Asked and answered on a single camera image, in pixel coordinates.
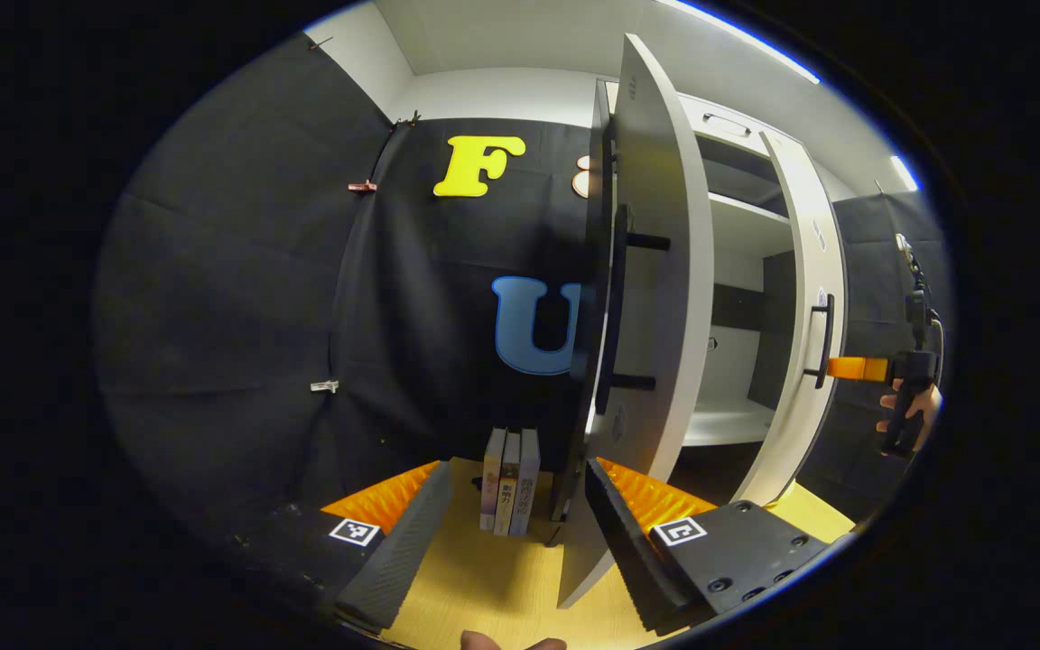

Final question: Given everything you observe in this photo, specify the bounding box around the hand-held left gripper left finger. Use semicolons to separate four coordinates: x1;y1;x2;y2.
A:
229;460;454;633

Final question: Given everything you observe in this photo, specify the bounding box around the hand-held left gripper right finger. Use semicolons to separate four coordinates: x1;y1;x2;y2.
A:
583;456;834;637

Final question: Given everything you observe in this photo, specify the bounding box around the white cabinet door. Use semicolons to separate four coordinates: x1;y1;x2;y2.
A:
732;131;849;506
556;33;716;610

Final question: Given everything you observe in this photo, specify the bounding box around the white and grey cabinet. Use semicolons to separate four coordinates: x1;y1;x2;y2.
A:
552;77;846;547

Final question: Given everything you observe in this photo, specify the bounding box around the white cabinet shelf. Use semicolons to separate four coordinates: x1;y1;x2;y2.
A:
708;191;792;254

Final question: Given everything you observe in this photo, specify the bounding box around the beige cabinet drawer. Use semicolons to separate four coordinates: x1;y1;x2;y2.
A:
678;90;801;156

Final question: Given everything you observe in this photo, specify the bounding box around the upright paperback book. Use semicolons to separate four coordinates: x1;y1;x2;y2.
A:
509;428;541;535
495;432;521;536
480;427;507;532

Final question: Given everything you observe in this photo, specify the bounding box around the black right door handle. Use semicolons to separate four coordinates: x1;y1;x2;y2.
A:
804;293;837;389

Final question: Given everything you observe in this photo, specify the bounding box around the black door handle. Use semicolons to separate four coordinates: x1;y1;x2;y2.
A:
597;206;671;416
804;293;837;389

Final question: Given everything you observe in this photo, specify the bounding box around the black left door handle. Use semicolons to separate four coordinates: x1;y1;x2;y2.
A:
597;206;671;416

